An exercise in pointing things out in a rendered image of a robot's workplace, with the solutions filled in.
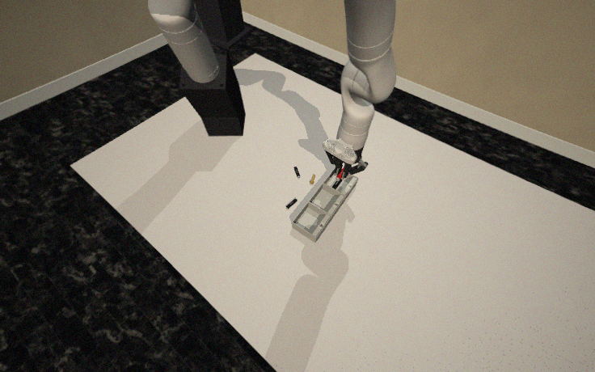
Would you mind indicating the red battery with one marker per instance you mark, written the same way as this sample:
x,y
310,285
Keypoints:
x,y
339,175

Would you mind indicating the grey rack of bins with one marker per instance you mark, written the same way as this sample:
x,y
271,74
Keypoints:
x,y
323,205

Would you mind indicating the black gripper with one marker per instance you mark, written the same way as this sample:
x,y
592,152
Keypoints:
x,y
361,166

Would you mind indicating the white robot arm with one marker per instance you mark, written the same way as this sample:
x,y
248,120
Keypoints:
x,y
369,26

